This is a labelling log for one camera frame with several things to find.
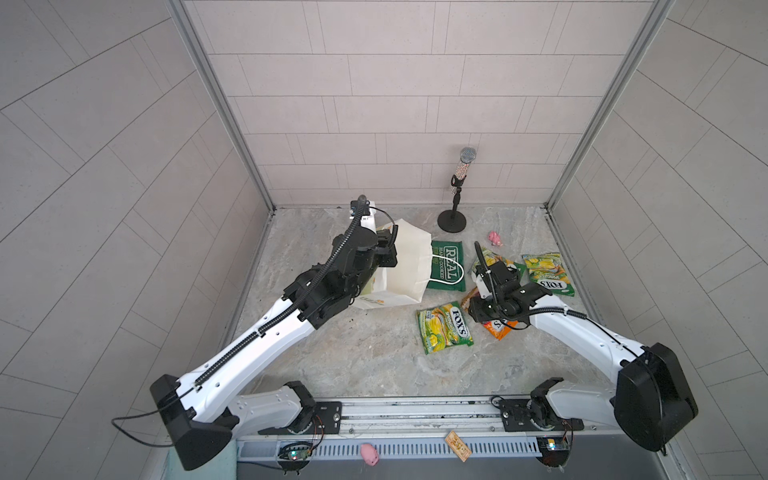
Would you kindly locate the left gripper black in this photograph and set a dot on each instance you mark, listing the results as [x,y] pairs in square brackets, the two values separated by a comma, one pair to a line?
[383,239]

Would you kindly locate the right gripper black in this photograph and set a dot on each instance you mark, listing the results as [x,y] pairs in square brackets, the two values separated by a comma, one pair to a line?
[475,311]

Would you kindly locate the orange Fox's fruits bag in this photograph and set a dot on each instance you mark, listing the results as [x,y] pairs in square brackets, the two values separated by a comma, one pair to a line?
[495,329]

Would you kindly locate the white paper bag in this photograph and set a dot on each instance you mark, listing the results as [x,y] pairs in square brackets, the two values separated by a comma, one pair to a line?
[405,283]

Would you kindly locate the green Fox's spring tea bag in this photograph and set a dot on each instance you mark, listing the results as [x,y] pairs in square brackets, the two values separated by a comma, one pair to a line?
[491,258]

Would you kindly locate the yellow green candy bag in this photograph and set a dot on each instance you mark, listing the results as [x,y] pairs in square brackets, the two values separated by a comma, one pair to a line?
[548,270]

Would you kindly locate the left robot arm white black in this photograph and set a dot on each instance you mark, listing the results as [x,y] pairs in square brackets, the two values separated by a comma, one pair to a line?
[204,409]

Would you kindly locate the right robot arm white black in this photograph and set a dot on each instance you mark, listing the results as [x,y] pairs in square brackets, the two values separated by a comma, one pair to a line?
[648,396]

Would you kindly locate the pink pig toy on table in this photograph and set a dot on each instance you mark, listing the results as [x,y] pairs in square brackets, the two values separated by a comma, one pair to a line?
[495,239]

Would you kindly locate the black microphone stand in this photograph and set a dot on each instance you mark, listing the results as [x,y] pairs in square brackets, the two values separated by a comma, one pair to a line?
[453,221]

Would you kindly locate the sparkly silver microphone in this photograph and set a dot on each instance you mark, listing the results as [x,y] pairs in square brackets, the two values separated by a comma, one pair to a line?
[467,156]

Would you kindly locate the small wooden tag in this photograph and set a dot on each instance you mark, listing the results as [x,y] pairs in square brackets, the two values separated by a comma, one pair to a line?
[458,446]

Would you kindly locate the right circuit board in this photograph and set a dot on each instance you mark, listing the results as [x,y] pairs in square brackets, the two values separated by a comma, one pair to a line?
[554,451]

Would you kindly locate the circuit board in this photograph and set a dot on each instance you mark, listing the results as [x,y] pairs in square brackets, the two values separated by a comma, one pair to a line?
[295,456]
[554,451]

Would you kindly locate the left circuit board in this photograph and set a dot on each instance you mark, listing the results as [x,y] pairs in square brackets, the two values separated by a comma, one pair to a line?
[295,456]

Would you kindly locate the teal cloth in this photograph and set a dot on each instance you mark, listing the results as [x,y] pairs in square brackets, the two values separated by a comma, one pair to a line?
[222,467]

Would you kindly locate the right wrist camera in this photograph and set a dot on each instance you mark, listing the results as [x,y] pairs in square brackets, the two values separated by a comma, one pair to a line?
[480,283]

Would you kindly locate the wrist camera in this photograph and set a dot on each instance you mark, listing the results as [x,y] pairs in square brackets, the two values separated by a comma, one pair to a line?
[362,214]
[480,283]

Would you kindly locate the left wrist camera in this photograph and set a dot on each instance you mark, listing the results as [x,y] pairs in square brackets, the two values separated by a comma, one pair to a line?
[362,214]

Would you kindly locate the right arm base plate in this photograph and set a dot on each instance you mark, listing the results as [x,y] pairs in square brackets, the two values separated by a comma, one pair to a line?
[519,414]

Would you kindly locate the aluminium front rail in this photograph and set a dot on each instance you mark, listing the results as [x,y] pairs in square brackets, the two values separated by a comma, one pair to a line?
[384,417]

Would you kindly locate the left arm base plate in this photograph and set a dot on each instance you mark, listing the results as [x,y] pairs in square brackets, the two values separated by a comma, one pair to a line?
[325,417]

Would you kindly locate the pink pig toy on rail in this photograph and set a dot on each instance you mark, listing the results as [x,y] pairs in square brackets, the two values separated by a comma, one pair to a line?
[369,454]

